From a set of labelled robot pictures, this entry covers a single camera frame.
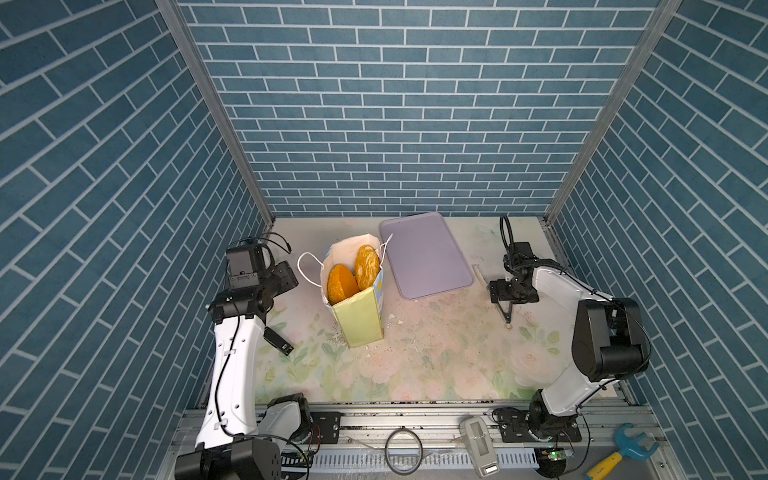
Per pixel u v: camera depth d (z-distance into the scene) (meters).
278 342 0.85
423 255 1.11
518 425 0.74
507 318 0.92
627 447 0.70
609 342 0.47
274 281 0.66
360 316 0.74
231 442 0.37
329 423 0.74
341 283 0.79
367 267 0.80
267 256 0.62
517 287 0.76
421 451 0.71
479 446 0.69
